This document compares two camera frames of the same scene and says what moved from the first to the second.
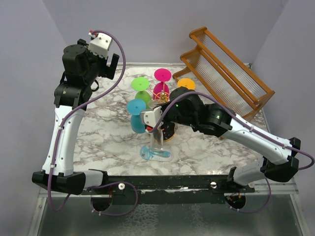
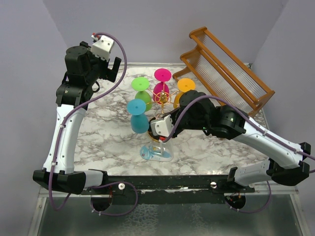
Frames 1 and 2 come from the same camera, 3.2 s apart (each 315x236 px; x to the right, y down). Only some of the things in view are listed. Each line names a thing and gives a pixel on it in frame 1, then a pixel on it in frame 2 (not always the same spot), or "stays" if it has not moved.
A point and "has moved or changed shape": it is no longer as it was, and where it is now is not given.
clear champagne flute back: (151, 103) has moved or changed shape
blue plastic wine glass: (134, 107) stays
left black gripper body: (98, 66) stays
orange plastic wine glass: (187, 82) stays
